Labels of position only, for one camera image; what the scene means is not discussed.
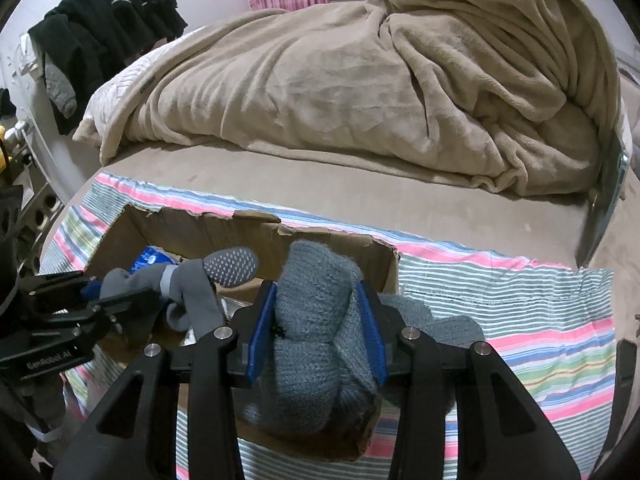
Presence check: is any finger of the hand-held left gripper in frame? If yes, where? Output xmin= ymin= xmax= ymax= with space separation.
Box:
xmin=82 ymin=276 xmax=168 ymax=333

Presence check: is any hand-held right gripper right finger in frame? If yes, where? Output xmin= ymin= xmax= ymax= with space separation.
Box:
xmin=356 ymin=280 xmax=582 ymax=480

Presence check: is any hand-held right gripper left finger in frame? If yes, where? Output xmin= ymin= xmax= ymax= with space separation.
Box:
xmin=51 ymin=280 xmax=279 ymax=480

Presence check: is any grey-blue knitted sweater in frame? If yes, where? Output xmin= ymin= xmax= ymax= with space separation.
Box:
xmin=239 ymin=240 xmax=483 ymax=448

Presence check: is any cardboard box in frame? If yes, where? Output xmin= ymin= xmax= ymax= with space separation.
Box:
xmin=82 ymin=203 xmax=401 ymax=463

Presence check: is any grey dotted sock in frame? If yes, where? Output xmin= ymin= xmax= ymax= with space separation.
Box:
xmin=100 ymin=246 xmax=261 ymax=343

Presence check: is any blue plastic packet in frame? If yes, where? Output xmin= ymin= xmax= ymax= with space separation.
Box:
xmin=129 ymin=246 xmax=183 ymax=276

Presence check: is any striped cloth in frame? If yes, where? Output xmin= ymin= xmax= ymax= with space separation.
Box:
xmin=39 ymin=171 xmax=615 ymax=480

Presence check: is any bed with brown sheet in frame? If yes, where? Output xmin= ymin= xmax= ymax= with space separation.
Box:
xmin=40 ymin=130 xmax=626 ymax=271

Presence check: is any white quilted pillow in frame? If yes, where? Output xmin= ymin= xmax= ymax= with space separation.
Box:
xmin=80 ymin=25 xmax=211 ymax=133

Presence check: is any grey hanging garment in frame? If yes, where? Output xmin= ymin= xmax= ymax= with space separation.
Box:
xmin=45 ymin=55 xmax=78 ymax=117

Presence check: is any beige fleece blanket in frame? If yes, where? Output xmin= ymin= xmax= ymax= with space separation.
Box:
xmin=72 ymin=0 xmax=623 ymax=196

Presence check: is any black clothes pile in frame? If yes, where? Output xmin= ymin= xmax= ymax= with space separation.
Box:
xmin=27 ymin=0 xmax=188 ymax=136

